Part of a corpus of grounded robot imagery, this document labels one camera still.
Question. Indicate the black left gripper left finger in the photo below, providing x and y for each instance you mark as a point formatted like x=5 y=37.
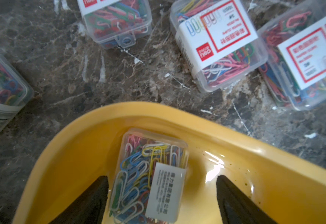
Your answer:
x=89 y=207

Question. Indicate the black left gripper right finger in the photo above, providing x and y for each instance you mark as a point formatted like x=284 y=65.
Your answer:
x=235 y=207

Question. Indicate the barcode side paper clip box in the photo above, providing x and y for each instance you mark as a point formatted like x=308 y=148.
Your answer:
x=149 y=179

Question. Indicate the yellow plastic storage tray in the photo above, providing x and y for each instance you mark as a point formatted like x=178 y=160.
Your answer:
x=288 y=189

